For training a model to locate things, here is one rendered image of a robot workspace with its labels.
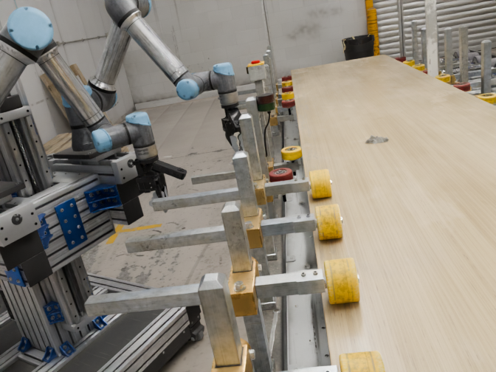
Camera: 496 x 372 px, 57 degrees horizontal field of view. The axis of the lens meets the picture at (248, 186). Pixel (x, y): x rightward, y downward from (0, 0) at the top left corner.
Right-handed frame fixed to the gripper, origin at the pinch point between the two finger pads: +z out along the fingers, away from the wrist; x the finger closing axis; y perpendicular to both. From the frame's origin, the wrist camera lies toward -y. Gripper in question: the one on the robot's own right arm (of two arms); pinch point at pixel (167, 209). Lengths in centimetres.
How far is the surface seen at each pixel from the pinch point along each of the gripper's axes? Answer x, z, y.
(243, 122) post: 23, -32, -36
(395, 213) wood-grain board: 42, -7, -71
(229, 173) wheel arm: -23.5, -1.9, -20.6
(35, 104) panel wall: -376, -4, 251
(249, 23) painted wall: -774, -42, 15
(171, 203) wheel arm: 26.5, -12.2, -10.7
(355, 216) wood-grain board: 41, -7, -62
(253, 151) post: 22.8, -23.0, -36.8
